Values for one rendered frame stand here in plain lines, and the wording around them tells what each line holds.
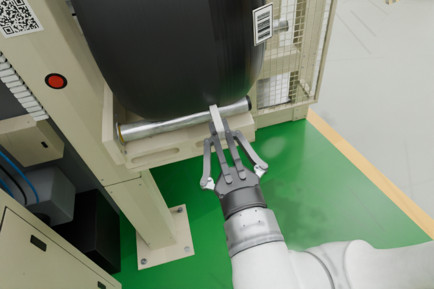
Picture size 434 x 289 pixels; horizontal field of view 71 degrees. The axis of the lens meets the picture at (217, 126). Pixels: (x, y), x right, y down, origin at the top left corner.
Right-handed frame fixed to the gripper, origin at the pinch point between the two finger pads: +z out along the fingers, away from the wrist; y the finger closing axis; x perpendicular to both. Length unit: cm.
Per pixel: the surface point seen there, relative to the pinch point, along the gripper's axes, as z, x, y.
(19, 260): -8, 24, 54
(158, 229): 9, 82, 31
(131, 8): 4.0, -26.3, 9.0
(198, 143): 8.4, 20.0, 4.8
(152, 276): -5, 101, 41
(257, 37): 2.1, -17.5, -8.9
